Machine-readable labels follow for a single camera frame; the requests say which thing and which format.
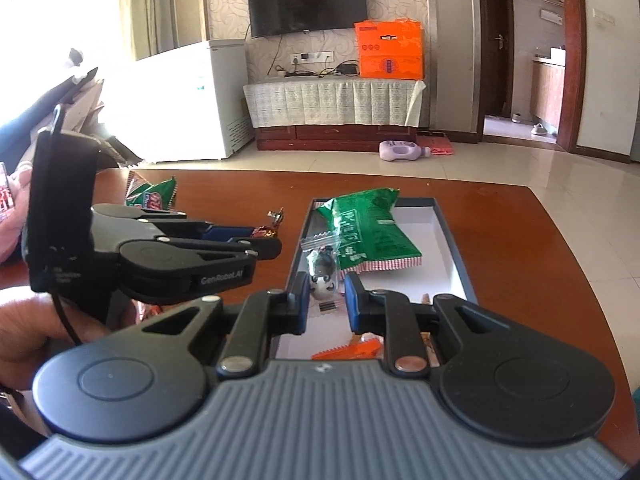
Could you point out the dark cloth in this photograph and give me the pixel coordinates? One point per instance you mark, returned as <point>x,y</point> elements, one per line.
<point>20,130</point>

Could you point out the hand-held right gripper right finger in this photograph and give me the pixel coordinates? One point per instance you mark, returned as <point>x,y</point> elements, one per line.
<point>354,305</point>

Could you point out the plain green snack bag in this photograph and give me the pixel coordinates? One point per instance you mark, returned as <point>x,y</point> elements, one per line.
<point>365,230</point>

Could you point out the black router box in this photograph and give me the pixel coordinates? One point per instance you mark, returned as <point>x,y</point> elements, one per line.
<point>348,69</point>

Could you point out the person's left hand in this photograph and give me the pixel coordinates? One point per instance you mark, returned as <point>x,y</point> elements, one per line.
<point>30,330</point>

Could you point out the dark wooden television cabinet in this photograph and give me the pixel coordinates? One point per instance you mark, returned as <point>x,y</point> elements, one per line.
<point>325,137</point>

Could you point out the clear panda candy packet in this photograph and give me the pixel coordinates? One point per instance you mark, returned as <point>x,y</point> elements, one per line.
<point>322,265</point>

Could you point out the dark wooden door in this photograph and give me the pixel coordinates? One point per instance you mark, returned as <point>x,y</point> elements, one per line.
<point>500,60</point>

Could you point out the purple detergent bottle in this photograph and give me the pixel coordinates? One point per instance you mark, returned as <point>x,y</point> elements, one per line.
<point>400,151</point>

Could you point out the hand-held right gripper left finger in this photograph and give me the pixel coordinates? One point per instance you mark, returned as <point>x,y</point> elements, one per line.
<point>301,310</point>

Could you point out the long orange snack packet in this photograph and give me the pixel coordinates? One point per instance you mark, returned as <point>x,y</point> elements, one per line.
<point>350,350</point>

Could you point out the black wall television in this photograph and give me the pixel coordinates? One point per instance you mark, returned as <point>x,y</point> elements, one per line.
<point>305,0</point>

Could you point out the red gold candy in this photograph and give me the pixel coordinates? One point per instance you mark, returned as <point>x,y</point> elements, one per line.
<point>267,230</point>

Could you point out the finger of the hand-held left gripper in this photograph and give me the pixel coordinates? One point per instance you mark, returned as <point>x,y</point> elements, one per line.
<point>230,232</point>
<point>260,247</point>

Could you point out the pink floor mat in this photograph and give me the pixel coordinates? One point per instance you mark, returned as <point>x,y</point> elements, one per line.
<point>440,145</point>

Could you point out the white wall switch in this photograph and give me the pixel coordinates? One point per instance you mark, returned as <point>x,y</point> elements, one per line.
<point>602,15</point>

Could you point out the beige window curtain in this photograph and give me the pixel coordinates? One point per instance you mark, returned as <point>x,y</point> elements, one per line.
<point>160,5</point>

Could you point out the wooden kitchen cabinet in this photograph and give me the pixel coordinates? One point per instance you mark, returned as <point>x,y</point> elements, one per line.
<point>547,90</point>

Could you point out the white cardboard box blue rim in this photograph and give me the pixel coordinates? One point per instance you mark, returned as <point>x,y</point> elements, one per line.
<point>435,260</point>

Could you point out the white chest freezer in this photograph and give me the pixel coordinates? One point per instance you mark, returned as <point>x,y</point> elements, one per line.
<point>200,110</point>

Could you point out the patterned cabinet cover cloth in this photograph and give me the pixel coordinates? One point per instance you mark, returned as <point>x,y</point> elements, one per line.
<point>325,100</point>

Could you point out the white wall socket strip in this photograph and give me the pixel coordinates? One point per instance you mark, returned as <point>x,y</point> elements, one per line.
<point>312,56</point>

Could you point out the white wall box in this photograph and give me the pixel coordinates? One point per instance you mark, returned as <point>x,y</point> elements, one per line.
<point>551,15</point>

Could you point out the orange gift box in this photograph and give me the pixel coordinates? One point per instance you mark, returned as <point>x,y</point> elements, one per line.
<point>390,55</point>

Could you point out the smartphone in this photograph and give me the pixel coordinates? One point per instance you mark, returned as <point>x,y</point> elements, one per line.
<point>4,190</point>

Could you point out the green snack bag red logo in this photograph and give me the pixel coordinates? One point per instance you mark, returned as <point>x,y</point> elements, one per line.
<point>155,197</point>

